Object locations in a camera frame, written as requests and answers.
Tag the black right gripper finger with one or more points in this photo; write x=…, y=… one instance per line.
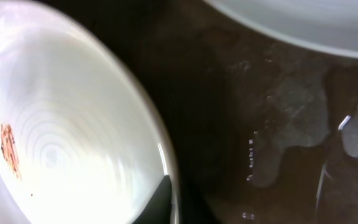
x=159, y=208

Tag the pink plate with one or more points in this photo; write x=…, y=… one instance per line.
x=80, y=139

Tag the light grey plate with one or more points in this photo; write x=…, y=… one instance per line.
x=329, y=26

